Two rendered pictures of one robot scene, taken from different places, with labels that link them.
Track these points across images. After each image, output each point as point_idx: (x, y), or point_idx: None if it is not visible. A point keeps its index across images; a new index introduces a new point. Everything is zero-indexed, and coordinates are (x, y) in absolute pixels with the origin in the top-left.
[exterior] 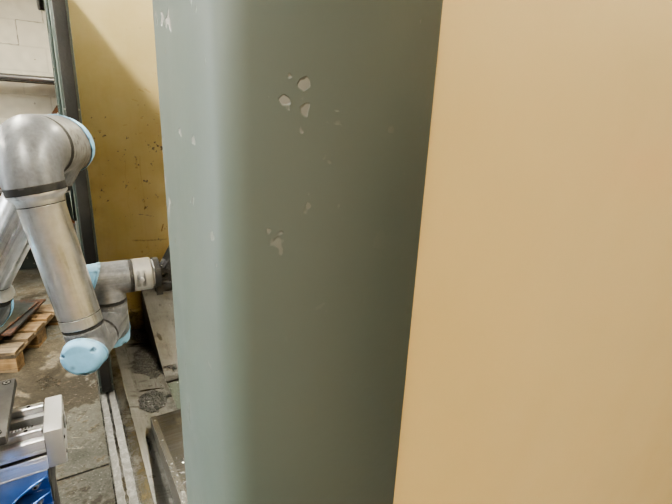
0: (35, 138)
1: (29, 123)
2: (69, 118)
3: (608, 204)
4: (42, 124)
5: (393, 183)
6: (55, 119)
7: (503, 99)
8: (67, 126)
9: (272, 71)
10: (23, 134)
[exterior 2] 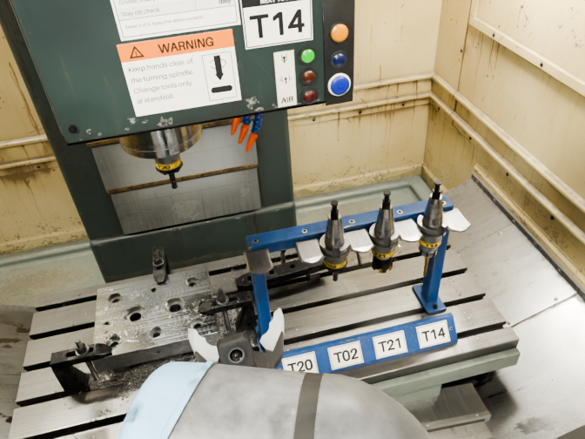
0: (409, 414)
1: (386, 411)
2: (205, 369)
3: None
4: (371, 391)
5: None
6: (291, 379)
7: None
8: (280, 370)
9: None
10: (413, 430)
